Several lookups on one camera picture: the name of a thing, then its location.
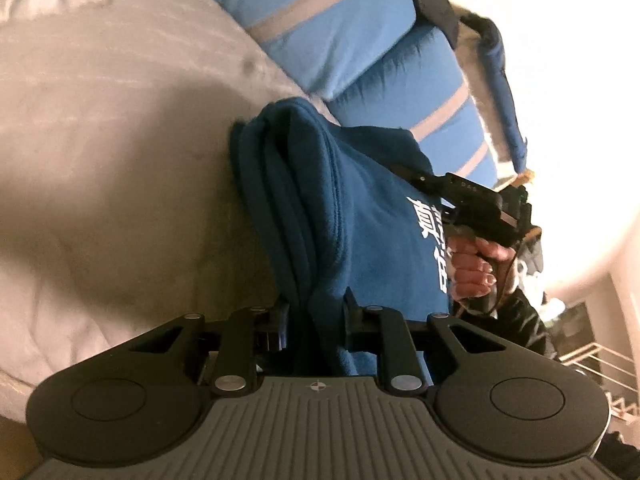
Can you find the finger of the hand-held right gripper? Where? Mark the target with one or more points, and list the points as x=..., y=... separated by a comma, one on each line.
x=422, y=179

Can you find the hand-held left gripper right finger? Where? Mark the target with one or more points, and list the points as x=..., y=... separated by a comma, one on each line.
x=353, y=327

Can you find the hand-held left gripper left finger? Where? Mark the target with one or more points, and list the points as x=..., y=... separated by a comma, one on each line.
x=278, y=330

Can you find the blue sweatshirt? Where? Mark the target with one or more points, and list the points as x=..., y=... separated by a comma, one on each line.
x=360, y=200

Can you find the person's right forearm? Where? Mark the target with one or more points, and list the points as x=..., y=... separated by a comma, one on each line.
x=520, y=322

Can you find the person's right hand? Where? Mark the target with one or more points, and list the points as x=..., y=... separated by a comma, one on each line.
x=472, y=272

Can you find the blue striped pillow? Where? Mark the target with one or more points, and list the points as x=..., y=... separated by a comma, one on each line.
x=310, y=20
x=430, y=100

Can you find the blue cloth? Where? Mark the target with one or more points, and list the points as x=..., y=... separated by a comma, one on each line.
x=506, y=90

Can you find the white drying rack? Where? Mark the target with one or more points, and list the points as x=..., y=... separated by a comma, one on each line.
x=600, y=365

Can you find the quilted beige bedspread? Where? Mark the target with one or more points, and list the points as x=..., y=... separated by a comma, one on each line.
x=125, y=135

